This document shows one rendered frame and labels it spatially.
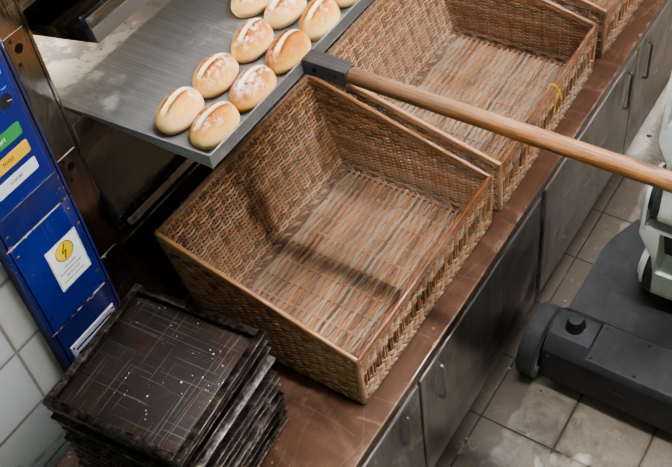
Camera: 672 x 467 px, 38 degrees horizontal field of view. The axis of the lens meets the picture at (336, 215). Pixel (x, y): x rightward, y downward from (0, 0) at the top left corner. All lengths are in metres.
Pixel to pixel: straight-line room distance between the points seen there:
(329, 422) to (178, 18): 0.83
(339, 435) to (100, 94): 0.79
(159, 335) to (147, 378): 0.09
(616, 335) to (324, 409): 0.88
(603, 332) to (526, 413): 0.30
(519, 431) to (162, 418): 1.18
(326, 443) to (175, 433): 0.39
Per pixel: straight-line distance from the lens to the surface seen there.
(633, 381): 2.47
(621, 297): 2.64
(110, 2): 1.51
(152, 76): 1.77
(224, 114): 1.58
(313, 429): 1.94
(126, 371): 1.74
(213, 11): 1.89
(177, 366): 1.72
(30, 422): 1.97
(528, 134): 1.52
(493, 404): 2.63
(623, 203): 3.09
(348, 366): 1.86
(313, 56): 1.68
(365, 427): 1.93
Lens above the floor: 2.25
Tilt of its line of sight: 47 degrees down
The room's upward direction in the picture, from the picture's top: 9 degrees counter-clockwise
